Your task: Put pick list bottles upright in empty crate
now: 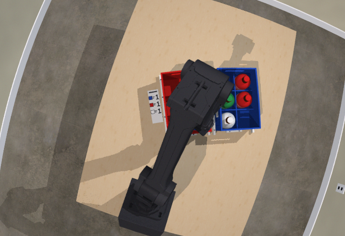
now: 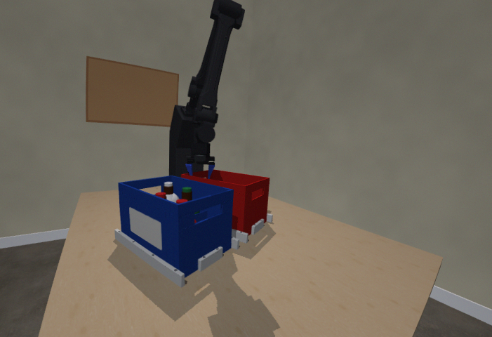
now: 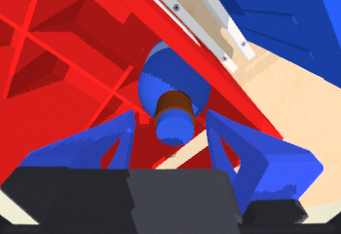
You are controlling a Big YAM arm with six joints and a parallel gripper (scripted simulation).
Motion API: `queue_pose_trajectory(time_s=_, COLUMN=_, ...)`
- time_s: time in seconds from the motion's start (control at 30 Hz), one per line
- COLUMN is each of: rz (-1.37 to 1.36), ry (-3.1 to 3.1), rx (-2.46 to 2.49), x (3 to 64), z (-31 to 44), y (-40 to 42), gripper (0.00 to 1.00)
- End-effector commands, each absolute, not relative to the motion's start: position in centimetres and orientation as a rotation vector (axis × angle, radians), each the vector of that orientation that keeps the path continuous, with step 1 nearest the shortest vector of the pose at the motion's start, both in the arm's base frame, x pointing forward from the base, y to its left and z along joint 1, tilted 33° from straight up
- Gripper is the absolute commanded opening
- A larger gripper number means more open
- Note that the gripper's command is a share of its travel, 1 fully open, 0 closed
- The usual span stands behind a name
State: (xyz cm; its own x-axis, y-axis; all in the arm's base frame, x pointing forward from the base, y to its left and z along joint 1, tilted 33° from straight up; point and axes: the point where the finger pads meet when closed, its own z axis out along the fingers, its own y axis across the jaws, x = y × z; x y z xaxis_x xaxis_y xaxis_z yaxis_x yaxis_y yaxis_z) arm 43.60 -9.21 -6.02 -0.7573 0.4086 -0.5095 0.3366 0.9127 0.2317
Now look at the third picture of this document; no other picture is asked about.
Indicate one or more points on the red crate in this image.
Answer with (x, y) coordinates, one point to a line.
(45, 100)

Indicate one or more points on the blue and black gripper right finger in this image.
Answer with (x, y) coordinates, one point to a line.
(270, 168)

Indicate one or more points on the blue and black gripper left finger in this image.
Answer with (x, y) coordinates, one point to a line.
(84, 150)

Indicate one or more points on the blue plastic crate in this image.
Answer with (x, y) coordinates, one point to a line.
(283, 24)

